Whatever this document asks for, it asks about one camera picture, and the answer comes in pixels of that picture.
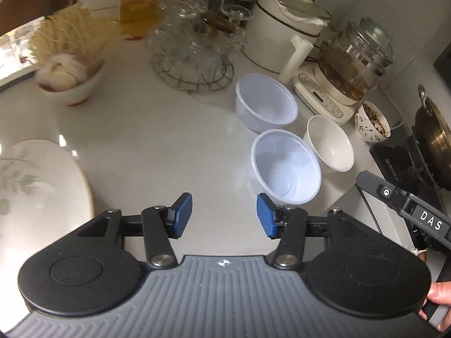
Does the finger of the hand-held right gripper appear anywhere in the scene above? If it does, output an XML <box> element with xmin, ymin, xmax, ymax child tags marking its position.
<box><xmin>356</xmin><ymin>170</ymin><xmax>413</xmax><ymax>216</ymax></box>

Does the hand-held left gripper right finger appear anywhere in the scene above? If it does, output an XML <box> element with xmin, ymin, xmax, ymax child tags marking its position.
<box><xmin>257</xmin><ymin>193</ymin><xmax>373</xmax><ymax>268</ymax></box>

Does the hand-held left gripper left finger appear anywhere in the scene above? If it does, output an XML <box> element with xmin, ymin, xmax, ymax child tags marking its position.
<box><xmin>78</xmin><ymin>192</ymin><xmax>194</xmax><ymax>268</ymax></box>

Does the clear plastic bowl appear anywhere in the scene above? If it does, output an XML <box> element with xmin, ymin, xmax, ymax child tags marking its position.
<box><xmin>251</xmin><ymin>130</ymin><xmax>323</xmax><ymax>206</ymax></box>
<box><xmin>235</xmin><ymin>74</ymin><xmax>299</xmax><ymax>134</ymax></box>

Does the white ceramic bowl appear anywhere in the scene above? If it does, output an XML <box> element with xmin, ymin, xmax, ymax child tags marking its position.
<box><xmin>303</xmin><ymin>115</ymin><xmax>355</xmax><ymax>173</ymax></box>

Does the white grey-leaf plate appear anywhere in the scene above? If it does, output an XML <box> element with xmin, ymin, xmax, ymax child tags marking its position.
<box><xmin>0</xmin><ymin>139</ymin><xmax>95</xmax><ymax>235</ymax></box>

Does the person's right hand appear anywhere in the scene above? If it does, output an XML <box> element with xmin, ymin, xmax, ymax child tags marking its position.
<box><xmin>419</xmin><ymin>280</ymin><xmax>451</xmax><ymax>319</ymax></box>

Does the black gas stove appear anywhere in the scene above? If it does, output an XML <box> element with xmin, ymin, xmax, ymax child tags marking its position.
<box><xmin>369</xmin><ymin>135</ymin><xmax>451</xmax><ymax>215</ymax></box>

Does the small patterned bowl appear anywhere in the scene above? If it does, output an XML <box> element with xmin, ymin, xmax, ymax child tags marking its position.
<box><xmin>354</xmin><ymin>100</ymin><xmax>392</xmax><ymax>144</ymax></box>

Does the steel wok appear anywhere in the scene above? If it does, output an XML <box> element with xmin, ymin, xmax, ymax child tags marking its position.
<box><xmin>412</xmin><ymin>84</ymin><xmax>451</xmax><ymax>189</ymax></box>

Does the cream kettle base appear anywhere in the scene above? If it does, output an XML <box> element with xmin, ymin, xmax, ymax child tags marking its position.
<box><xmin>292</xmin><ymin>63</ymin><xmax>356</xmax><ymax>125</ymax></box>

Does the glass kettle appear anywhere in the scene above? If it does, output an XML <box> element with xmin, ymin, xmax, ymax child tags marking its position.
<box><xmin>317</xmin><ymin>21</ymin><xmax>393</xmax><ymax>101</ymax></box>

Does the pale green kettle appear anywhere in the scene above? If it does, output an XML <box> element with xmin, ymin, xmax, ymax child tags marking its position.
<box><xmin>359</xmin><ymin>16</ymin><xmax>399</xmax><ymax>62</ymax></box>

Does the white bowl with garlic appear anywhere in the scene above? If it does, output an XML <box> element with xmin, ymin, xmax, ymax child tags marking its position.
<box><xmin>37</xmin><ymin>61</ymin><xmax>104</xmax><ymax>106</ymax></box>

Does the cluster of glass cups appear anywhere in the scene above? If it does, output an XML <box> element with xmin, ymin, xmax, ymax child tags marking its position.
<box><xmin>146</xmin><ymin>0</ymin><xmax>254</xmax><ymax>85</ymax></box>

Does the white electric pot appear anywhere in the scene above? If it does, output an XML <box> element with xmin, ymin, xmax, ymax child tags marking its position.
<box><xmin>243</xmin><ymin>0</ymin><xmax>333</xmax><ymax>85</ymax></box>

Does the garlic bulb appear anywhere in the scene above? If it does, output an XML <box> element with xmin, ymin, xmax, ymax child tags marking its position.
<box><xmin>36</xmin><ymin>53</ymin><xmax>89</xmax><ymax>91</ymax></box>

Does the dry straw bundle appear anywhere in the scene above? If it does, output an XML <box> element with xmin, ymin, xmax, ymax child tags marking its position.
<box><xmin>30</xmin><ymin>3</ymin><xmax>120</xmax><ymax>74</ymax></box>

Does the red lid plastic jar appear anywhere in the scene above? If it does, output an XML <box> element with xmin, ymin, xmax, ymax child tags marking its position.
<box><xmin>118</xmin><ymin>0</ymin><xmax>165</xmax><ymax>41</ymax></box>

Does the round wire cup rack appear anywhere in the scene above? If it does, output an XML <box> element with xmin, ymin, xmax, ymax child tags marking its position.
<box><xmin>151</xmin><ymin>54</ymin><xmax>235</xmax><ymax>94</ymax></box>

